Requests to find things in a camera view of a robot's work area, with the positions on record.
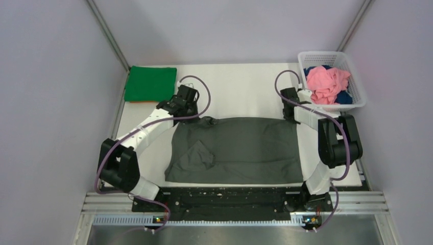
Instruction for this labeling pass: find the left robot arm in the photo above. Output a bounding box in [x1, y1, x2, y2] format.
[97, 85, 199, 211]

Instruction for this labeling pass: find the white slotted cable duct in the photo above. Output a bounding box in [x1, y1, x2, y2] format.
[92, 214, 305, 227]

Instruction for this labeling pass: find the dark grey t-shirt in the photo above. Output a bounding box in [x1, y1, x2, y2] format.
[165, 116, 303, 185]

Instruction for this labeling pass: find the pink t-shirt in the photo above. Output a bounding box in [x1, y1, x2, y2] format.
[306, 66, 351, 105]

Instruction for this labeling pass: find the dark blue t-shirt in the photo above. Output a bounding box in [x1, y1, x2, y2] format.
[303, 65, 353, 106]

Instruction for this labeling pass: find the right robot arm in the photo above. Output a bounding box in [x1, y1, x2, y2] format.
[277, 88, 363, 210]

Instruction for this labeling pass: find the left corner metal post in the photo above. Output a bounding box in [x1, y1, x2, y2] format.
[85, 0, 131, 72]

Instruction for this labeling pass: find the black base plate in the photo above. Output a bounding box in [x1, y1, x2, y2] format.
[120, 187, 334, 224]

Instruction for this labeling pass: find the right corner metal post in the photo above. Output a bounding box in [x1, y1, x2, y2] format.
[336, 0, 375, 52]

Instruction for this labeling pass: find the aluminium frame rail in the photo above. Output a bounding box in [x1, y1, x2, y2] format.
[81, 191, 389, 215]

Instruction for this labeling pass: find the folded green t-shirt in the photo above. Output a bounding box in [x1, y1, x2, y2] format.
[124, 66, 177, 102]

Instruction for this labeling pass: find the corner metal post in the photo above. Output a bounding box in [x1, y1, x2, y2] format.
[336, 0, 375, 52]
[85, 0, 131, 72]

